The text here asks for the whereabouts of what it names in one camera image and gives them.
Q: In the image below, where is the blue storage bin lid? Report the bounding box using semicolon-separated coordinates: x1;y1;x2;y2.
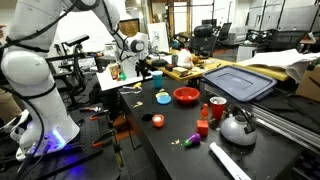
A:
201;65;278;103

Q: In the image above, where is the orange toy bottle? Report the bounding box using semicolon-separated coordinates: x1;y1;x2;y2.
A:
200;103;210;122

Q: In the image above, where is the orange handled clamp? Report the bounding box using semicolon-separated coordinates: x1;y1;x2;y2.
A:
91;129;116;149
78;105;103;114
89;109;111;122

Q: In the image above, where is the white sketch board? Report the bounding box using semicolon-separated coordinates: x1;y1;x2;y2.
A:
147;22;170;54

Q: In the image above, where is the small orange cup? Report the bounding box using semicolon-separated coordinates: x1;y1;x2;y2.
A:
151;113;166;129

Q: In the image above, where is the black mesh office chair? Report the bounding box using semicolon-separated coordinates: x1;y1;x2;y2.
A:
266;29;308;52

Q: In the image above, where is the wooden work table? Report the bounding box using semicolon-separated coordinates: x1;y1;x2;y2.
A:
146;49;291;83

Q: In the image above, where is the aluminium rail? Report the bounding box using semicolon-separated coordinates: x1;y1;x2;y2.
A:
251;104;320;152

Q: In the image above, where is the white rectangular bar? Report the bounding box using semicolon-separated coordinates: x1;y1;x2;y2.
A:
208;141;253;180

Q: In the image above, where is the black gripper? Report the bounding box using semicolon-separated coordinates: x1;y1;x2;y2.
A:
134;58;152;81

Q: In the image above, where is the black camera on stand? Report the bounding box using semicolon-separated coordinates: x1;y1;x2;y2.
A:
46;34;98;101

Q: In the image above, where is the grey kettle black handle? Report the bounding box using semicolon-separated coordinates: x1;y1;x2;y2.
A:
219;104;258;147

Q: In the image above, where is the white flat board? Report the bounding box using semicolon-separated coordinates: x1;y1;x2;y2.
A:
96;68;153;93

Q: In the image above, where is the brown cardboard box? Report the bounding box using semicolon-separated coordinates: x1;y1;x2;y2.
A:
294;61;320;103

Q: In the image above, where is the red plastic bowl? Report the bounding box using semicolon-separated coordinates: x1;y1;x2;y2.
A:
172;86;201;105

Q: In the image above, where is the white rectangular box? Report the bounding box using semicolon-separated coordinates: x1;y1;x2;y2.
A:
117;49;144;79

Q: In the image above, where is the silver spoon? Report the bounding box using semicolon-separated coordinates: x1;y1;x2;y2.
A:
120;88;144;96

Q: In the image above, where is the red plastic cup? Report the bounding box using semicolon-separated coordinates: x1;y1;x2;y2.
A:
209;96;228;120

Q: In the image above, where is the blue plastic cup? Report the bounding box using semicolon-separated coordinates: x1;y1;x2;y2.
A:
151;70;164;89

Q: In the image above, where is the purple toy eggplant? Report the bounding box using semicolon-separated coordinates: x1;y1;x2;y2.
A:
183;132;202;148

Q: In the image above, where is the small blue plate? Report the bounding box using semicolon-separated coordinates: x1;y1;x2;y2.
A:
156;94;173;106

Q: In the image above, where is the white paper stack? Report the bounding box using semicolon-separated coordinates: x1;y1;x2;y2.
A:
236;48;320;83

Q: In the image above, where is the red cube block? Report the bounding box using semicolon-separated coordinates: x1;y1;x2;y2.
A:
196;119;210;137

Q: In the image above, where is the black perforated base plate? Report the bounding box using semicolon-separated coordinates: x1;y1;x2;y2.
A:
0;106;122;180

